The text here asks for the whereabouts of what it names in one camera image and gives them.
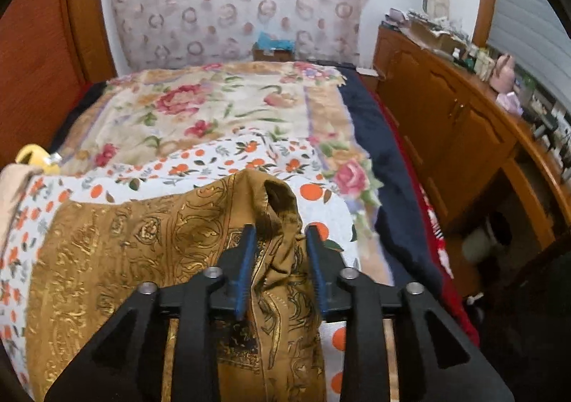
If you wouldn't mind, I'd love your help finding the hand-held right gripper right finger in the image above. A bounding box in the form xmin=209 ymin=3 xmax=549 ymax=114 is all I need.
xmin=304 ymin=225 xmax=516 ymax=402

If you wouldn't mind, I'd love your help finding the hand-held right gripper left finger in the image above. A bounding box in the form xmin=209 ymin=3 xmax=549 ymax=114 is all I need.
xmin=45 ymin=223 xmax=258 ymax=402

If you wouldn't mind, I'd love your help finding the gold patterned garment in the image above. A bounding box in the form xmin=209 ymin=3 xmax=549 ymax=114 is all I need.
xmin=22 ymin=170 xmax=333 ymax=402

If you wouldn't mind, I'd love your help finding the white orange-print sheet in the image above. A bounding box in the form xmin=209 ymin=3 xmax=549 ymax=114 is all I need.
xmin=0 ymin=139 xmax=362 ymax=402

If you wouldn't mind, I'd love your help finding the navy blanket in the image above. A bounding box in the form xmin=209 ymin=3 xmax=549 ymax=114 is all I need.
xmin=339 ymin=69 xmax=444 ymax=287

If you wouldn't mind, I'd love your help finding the red blanket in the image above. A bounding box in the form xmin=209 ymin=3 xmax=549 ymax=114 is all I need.
xmin=370 ymin=90 xmax=482 ymax=347

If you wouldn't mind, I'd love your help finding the white bin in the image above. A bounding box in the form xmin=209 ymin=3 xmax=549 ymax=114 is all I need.
xmin=461 ymin=212 xmax=511 ymax=264

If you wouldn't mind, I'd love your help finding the floral blanket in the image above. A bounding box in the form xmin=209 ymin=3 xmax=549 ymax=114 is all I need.
xmin=58 ymin=60 xmax=395 ymax=287

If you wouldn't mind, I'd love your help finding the wooden cabinet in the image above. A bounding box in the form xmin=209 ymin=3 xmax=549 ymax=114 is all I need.
xmin=372 ymin=22 xmax=563 ymax=251

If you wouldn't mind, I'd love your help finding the blue packet on box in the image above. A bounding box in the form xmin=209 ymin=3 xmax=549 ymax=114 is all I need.
xmin=252 ymin=31 xmax=295 ymax=61

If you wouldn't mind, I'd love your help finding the yellow tape roll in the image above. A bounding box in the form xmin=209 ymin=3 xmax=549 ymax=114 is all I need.
xmin=15 ymin=143 xmax=61 ymax=175

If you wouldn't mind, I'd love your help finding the pale purple packet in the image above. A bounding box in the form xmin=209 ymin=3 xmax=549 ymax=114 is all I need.
xmin=496 ymin=92 xmax=522 ymax=115

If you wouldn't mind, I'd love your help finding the cardboard box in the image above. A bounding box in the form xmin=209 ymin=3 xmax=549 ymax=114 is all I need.
xmin=408 ymin=18 xmax=467 ymax=52

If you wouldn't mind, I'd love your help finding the pink pig figurine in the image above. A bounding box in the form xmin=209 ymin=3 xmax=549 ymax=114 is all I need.
xmin=491 ymin=53 xmax=516 ymax=90

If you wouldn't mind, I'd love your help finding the wooden wardrobe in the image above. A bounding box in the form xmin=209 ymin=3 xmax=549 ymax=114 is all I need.
xmin=0 ymin=0 xmax=119 ymax=166

